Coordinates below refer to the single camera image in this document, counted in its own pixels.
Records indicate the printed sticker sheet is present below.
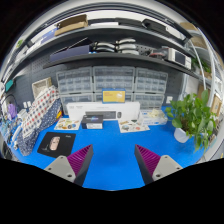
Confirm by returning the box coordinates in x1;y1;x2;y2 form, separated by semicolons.
118;119;151;134
53;117;82;131

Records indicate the small black box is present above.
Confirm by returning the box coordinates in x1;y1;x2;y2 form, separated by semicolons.
80;114;104;130

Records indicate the white and blue tissue box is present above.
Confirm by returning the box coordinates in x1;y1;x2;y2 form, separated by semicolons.
139;109;169;127

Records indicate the beige wicker basket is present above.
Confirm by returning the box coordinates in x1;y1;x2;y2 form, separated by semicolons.
31;77;54;100

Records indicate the navy polka-dot cloth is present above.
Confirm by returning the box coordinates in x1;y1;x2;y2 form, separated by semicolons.
16;98;63;157

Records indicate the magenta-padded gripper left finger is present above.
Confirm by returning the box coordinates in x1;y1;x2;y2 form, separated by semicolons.
43;143;95;187

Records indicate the black mouse pad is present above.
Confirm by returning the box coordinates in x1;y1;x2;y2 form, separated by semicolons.
36;131;77;159

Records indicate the long white keyboard box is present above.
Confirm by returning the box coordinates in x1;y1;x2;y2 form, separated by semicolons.
65;101;141;123

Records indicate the red blue checkered cloth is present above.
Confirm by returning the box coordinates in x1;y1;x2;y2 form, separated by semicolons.
20;85;60;139

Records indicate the green plant in white pot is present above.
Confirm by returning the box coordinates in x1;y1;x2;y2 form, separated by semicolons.
164;89;217;153

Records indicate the transparent pink computer mouse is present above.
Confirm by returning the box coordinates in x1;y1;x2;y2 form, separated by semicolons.
48;135;61;151

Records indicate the dark wall shelf unit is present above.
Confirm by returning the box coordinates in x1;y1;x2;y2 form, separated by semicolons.
3;13;201;79

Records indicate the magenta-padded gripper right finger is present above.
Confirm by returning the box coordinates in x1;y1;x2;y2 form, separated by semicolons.
133;143;184;186

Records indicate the yellow and blue card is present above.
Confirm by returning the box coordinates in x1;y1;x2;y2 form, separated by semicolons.
101;89;127;104

